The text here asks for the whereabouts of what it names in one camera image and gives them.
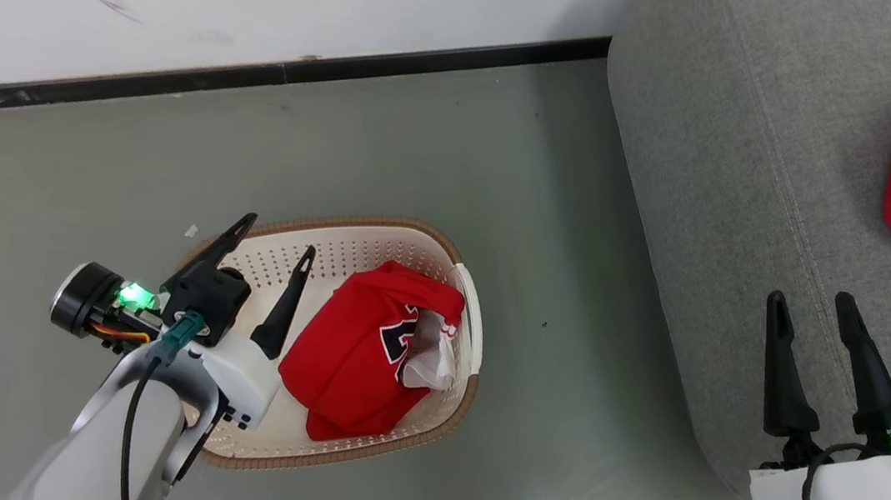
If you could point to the small white paper scrap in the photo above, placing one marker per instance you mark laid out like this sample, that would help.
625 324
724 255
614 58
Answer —
191 231

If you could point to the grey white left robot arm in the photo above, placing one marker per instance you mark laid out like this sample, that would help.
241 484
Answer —
104 446

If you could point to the cream perforated plastic laundry basket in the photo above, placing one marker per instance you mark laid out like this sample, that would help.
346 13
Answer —
378 251

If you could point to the red jersey with number print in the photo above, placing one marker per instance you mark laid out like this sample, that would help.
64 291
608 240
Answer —
359 349

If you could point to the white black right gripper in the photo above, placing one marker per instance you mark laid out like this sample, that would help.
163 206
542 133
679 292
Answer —
863 490

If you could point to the black baseboard strip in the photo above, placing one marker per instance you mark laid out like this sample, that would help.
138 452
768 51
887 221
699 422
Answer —
264 74

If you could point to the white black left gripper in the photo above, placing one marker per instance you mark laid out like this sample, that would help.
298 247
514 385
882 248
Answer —
217 304

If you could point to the grey fabric sofa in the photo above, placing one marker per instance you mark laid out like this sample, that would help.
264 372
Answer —
754 193

